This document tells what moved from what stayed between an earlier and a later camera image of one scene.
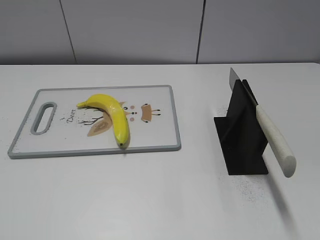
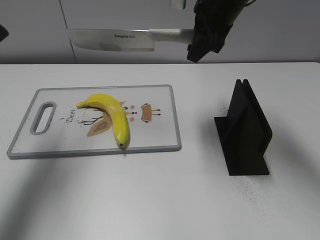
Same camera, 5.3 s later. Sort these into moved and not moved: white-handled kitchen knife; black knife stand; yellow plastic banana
Moved: white-handled kitchen knife
Not moved: black knife stand; yellow plastic banana
